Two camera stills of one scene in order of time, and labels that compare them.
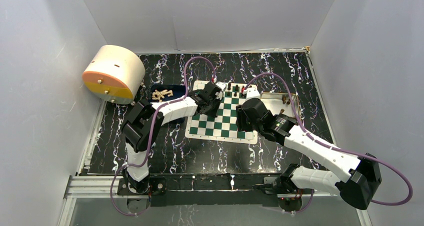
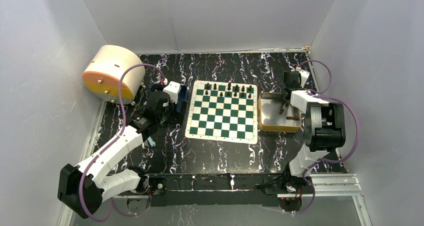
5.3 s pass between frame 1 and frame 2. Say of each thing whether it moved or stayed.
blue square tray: stayed
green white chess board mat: stayed
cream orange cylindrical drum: stayed
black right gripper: moved
